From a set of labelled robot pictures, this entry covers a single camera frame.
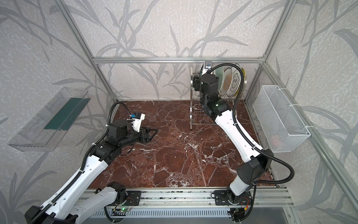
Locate yellow woven bamboo plate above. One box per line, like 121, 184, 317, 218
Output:
241, 67, 247, 96

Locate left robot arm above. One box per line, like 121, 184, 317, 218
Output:
25, 118, 158, 224

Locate small orange sunburst plate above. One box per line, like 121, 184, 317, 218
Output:
219, 68, 233, 97

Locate clear plastic wall shelf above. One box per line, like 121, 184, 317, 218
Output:
8, 87, 90, 152

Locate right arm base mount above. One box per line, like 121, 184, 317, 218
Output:
210, 190, 252, 207

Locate aluminium frame rail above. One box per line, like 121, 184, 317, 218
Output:
92, 57, 263, 64

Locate white plate green rim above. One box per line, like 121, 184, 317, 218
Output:
226, 67, 241, 97

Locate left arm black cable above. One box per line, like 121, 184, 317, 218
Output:
29, 101, 132, 224

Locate stainless steel dish rack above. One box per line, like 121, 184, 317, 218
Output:
190, 63, 243, 128

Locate white wire mesh basket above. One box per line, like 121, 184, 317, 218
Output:
253, 85, 310, 153

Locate large orange sunburst plate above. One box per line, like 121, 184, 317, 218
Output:
208, 66, 218, 74

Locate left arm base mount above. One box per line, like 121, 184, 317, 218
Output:
109, 190, 142, 207

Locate white plate dark lettered rim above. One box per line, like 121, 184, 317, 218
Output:
199, 64, 207, 76

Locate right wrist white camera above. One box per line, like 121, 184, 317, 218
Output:
202, 61, 213, 74

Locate wrist white camera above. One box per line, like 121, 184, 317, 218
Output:
202, 61, 213, 74
128, 112, 145, 133

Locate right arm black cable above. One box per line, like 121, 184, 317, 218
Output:
208, 63, 295, 222

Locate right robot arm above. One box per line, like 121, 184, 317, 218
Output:
192, 73, 273, 204

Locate green flower plate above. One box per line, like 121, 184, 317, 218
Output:
214, 66, 223, 86

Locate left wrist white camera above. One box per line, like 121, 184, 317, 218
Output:
128, 112, 145, 133

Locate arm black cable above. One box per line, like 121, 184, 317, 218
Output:
208, 63, 295, 222
29, 101, 132, 224

